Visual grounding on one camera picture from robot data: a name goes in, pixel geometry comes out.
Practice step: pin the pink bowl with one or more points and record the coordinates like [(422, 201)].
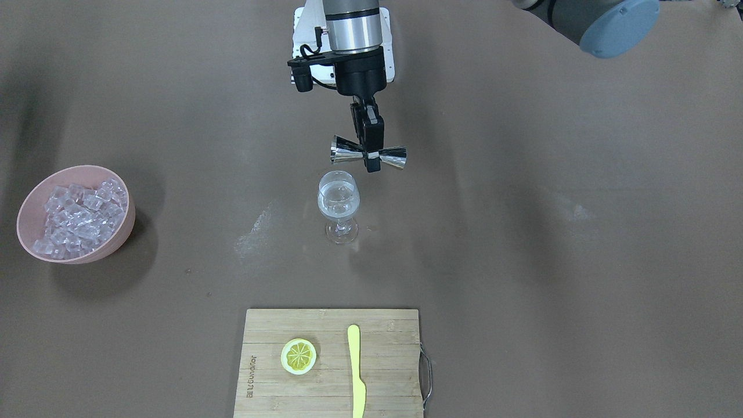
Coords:
[(31, 217)]

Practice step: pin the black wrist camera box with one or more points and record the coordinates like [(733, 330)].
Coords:
[(301, 73)]

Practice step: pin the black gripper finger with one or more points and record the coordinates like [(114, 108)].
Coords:
[(369, 128)]

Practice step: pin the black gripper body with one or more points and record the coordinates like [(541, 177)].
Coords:
[(361, 74)]

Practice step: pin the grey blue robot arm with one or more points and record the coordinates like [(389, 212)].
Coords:
[(604, 29)]

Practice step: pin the bamboo cutting board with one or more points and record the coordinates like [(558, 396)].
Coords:
[(390, 354)]

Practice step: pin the steel double jigger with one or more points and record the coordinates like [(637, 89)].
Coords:
[(343, 150)]

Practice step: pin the yellow lemon slice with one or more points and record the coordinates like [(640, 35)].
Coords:
[(298, 356)]

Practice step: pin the clear wine glass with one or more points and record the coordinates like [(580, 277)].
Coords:
[(338, 201)]

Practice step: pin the yellow plastic knife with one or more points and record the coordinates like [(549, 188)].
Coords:
[(359, 390)]

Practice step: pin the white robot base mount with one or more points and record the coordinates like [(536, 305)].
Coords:
[(365, 26)]

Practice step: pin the clear ice cubes pile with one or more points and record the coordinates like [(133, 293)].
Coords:
[(80, 220)]

